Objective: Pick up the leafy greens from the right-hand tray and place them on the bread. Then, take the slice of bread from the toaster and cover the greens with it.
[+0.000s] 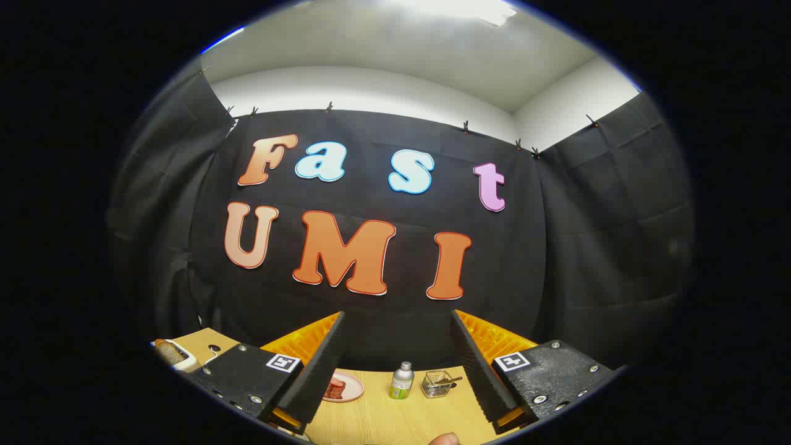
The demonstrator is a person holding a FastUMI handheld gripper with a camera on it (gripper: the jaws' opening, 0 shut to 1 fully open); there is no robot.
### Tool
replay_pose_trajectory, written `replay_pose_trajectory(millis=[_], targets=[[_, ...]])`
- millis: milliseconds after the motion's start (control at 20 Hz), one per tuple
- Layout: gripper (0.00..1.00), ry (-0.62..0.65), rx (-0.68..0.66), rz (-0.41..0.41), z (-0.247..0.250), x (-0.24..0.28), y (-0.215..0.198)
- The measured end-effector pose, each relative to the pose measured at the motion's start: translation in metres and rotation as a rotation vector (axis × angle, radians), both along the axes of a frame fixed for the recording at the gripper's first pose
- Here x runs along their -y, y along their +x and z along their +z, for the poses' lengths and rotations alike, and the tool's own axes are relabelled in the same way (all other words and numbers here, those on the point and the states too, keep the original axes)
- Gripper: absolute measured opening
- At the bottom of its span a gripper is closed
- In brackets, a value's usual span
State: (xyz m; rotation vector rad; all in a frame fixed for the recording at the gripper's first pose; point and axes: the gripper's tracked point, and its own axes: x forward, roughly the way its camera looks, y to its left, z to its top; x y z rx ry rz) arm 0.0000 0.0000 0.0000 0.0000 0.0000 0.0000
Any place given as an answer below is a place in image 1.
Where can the silver bottle with green label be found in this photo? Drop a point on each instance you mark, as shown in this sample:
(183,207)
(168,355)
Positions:
(402,380)

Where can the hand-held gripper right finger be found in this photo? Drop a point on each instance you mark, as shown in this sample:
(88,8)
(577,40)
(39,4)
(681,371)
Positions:
(479,371)

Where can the ceiling light panel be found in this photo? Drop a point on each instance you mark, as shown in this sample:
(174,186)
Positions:
(460,8)

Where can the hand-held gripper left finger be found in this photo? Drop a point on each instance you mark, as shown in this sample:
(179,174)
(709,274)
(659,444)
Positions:
(318,371)

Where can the plain white bread slice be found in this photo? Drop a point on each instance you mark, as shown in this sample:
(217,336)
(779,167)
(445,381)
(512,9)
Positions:
(169,350)

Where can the white toaster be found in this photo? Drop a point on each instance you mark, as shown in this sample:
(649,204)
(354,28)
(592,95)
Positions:
(186,364)

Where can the brown meat chunk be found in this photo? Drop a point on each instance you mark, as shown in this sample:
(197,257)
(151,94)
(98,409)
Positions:
(335,388)

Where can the pink plate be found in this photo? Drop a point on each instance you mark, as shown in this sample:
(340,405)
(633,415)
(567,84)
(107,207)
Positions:
(351,389)

